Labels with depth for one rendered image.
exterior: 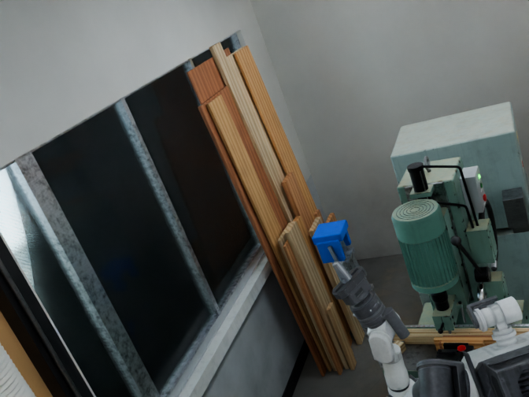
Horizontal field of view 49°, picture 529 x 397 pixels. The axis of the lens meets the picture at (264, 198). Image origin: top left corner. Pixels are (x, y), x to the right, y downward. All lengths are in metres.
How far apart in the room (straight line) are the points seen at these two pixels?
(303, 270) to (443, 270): 1.49
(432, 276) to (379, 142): 2.47
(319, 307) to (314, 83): 1.74
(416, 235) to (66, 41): 1.62
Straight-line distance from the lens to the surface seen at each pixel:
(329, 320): 3.73
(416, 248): 2.12
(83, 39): 2.72
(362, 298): 1.70
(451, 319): 2.32
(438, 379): 1.64
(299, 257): 3.48
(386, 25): 4.28
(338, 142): 4.58
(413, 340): 2.48
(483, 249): 2.38
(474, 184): 2.36
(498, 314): 1.69
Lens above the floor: 2.43
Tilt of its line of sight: 20 degrees down
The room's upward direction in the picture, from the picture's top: 21 degrees counter-clockwise
